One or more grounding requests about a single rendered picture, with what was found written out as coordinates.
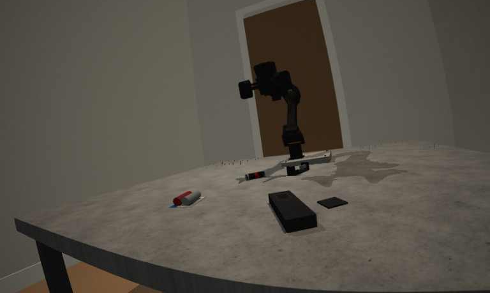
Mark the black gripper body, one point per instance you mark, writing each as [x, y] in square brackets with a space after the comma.
[265, 87]

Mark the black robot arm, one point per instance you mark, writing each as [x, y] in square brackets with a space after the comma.
[291, 132]

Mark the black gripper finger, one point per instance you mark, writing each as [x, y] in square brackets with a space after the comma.
[277, 80]
[246, 88]

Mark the black cylindrical battery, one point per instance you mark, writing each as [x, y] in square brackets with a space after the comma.
[255, 175]

